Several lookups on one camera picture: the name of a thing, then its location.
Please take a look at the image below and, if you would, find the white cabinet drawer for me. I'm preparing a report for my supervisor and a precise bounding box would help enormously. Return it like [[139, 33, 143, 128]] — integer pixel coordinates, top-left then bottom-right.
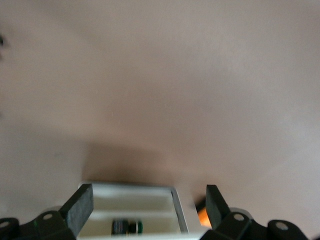
[[77, 181, 191, 238]]

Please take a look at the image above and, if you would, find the orange box with hole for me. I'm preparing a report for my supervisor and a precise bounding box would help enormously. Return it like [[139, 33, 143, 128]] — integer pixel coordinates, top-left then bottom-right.
[[194, 197, 213, 229]]

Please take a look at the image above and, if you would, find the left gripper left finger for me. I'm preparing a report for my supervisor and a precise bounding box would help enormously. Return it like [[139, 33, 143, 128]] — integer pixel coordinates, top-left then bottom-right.
[[19, 183, 95, 240]]

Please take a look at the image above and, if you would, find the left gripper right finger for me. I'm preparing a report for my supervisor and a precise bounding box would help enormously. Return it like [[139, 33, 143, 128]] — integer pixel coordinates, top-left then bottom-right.
[[199, 184, 269, 240]]

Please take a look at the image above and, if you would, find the orange capped push button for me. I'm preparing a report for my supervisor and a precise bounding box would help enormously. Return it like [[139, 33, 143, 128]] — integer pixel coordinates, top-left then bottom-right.
[[110, 217, 144, 237]]

